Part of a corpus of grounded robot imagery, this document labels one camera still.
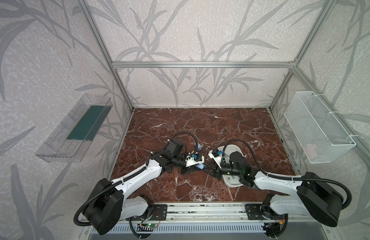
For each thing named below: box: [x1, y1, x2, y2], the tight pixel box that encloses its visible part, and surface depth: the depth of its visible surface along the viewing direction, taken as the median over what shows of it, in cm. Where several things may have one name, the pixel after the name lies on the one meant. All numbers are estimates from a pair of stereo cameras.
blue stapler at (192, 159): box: [185, 152, 205, 170], surface depth 68 cm
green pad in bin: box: [66, 105, 113, 141], surface depth 69 cm
